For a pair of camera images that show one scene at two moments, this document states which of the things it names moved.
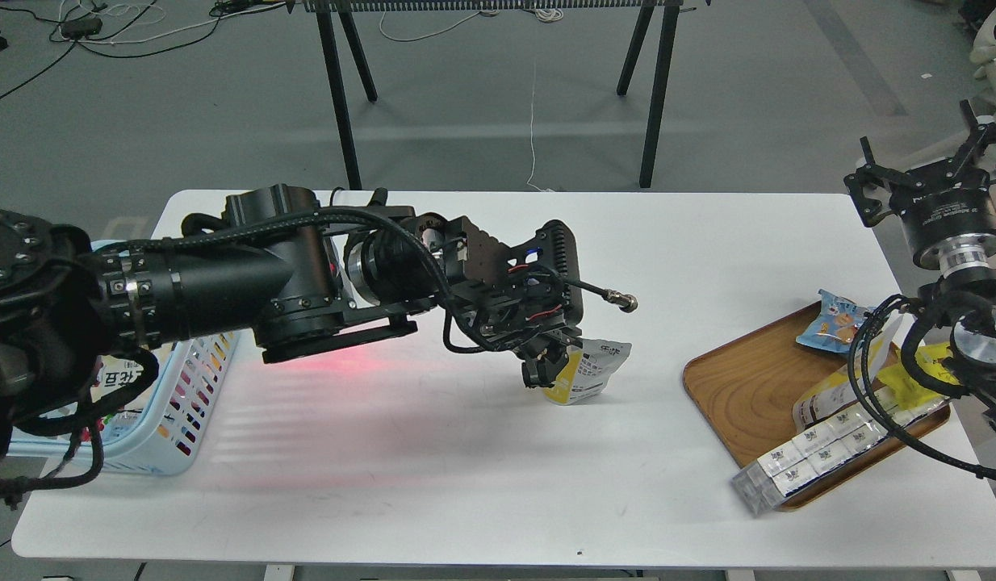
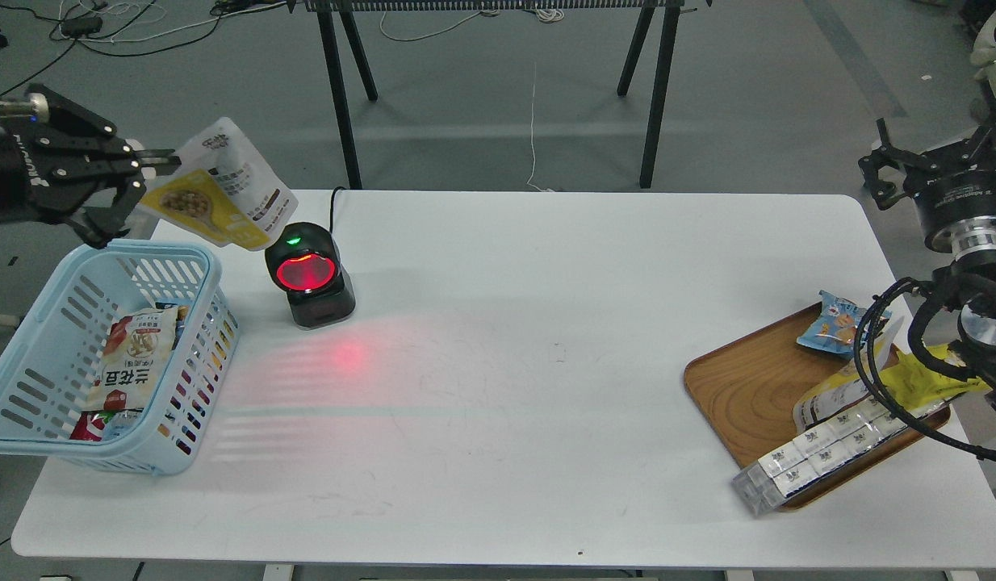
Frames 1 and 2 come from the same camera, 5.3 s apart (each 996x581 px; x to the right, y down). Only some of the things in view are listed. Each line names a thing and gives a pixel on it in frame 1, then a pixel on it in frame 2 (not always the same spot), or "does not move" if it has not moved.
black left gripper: x=524 y=298 to x=46 y=157
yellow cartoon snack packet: x=935 y=361 does not move
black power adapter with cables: x=79 y=28 does not move
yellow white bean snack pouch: x=586 y=370 to x=220 y=190
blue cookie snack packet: x=837 y=325 does not move
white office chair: x=994 y=49 does not move
